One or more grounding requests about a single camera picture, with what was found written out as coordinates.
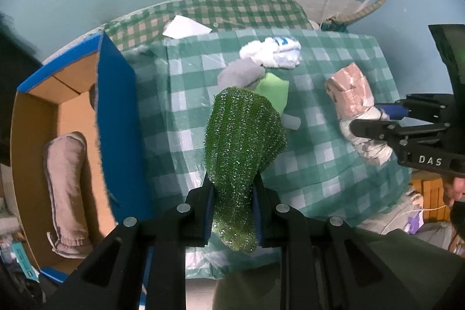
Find grey sock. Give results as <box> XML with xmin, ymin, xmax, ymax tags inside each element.
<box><xmin>217</xmin><ymin>58</ymin><xmax>266</xmax><ymax>90</ymax></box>

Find small white cylinder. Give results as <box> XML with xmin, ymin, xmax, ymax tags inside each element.
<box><xmin>281</xmin><ymin>114</ymin><xmax>301</xmax><ymax>130</ymax></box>

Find white blue striped sock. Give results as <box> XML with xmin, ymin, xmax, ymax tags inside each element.
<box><xmin>239</xmin><ymin>36</ymin><xmax>302</xmax><ymax>69</ymax></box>

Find light green cloth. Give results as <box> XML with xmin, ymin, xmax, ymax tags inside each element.
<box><xmin>253</xmin><ymin>72</ymin><xmax>289</xmax><ymax>114</ymax></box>

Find green beige checkered bed cover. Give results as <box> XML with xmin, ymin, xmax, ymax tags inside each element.
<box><xmin>103</xmin><ymin>0</ymin><xmax>310</xmax><ymax>50</ymax></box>

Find person hand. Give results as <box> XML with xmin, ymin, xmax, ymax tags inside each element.
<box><xmin>443</xmin><ymin>176</ymin><xmax>465</xmax><ymax>208</ymax></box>

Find white plastic bag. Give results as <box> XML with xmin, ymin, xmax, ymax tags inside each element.
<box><xmin>358</xmin><ymin>185</ymin><xmax>446</xmax><ymax>234</ymax></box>

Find white paper sheet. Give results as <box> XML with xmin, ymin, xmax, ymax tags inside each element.
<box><xmin>162</xmin><ymin>15</ymin><xmax>212</xmax><ymax>39</ymax></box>

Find dark green sparkly scrub cloth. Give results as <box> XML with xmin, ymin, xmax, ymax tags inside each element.
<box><xmin>204</xmin><ymin>87</ymin><xmax>288</xmax><ymax>253</ymax></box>

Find grey fleece towel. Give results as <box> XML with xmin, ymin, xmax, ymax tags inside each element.
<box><xmin>43</xmin><ymin>131</ymin><xmax>93</xmax><ymax>259</ymax></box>

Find teal crate with power strip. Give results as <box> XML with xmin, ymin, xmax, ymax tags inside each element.
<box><xmin>320</xmin><ymin>20</ymin><xmax>348</xmax><ymax>33</ymax></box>

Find white cable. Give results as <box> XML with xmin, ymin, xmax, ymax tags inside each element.
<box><xmin>321</xmin><ymin>0</ymin><xmax>379</xmax><ymax>24</ymax></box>

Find white patterned sock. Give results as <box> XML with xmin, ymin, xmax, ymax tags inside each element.
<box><xmin>325</xmin><ymin>63</ymin><xmax>393</xmax><ymax>166</ymax></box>

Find teal cardboard packet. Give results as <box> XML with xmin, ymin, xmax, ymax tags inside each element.
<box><xmin>11</xmin><ymin>241</ymin><xmax>39</xmax><ymax>282</ymax></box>

